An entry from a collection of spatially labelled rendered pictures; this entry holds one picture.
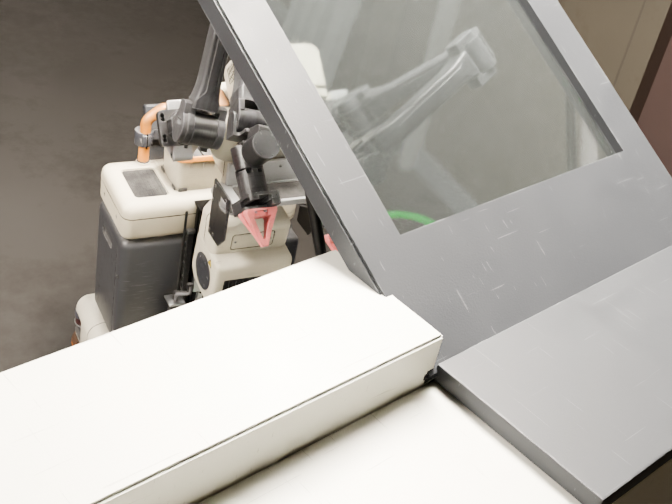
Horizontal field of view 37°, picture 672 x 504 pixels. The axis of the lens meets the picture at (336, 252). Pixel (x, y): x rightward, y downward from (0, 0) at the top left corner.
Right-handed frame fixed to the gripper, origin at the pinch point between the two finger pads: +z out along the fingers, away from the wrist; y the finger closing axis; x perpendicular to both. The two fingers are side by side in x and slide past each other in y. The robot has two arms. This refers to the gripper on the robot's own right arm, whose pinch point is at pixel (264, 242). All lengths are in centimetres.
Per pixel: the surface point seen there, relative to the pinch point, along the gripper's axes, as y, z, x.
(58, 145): -259, -94, 29
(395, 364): 68, 28, -17
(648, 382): 72, 38, 20
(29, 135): -266, -101, 18
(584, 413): 74, 39, 7
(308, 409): 71, 31, -31
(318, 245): 46.2, 8.3, -12.3
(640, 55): -68, -56, 186
